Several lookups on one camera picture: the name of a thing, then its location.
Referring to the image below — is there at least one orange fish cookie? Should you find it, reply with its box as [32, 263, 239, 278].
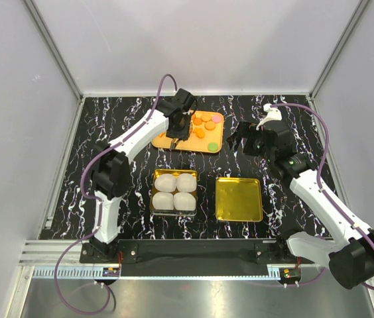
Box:
[193, 128, 205, 138]

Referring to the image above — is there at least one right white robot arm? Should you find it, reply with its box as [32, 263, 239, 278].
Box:
[227, 121, 374, 290]

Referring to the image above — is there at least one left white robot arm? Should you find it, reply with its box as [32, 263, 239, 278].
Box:
[81, 89, 198, 262]

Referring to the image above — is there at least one green cookie bottom right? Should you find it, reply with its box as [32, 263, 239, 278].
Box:
[208, 142, 218, 152]

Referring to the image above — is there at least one pink cookie top right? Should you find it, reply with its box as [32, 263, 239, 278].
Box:
[212, 115, 222, 123]

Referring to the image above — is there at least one orange round cookie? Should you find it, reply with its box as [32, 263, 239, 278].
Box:
[204, 121, 216, 131]

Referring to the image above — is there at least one orange plastic tray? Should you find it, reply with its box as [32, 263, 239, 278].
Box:
[151, 111, 225, 154]

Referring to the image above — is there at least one gold tin lid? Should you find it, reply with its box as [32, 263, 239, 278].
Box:
[216, 177, 263, 222]

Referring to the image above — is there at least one gold tin with cups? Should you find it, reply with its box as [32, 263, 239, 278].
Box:
[150, 169, 198, 217]

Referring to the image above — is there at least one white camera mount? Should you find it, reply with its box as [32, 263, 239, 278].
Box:
[256, 103, 282, 130]

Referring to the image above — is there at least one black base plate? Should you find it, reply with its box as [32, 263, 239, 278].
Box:
[80, 238, 297, 279]

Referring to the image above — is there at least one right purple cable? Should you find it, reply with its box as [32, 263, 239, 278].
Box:
[271, 102, 374, 292]

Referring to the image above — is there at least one purple cable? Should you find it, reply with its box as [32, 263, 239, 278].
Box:
[52, 73, 178, 314]
[271, 102, 374, 292]

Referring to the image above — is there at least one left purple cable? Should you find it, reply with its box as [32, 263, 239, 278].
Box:
[52, 73, 178, 314]

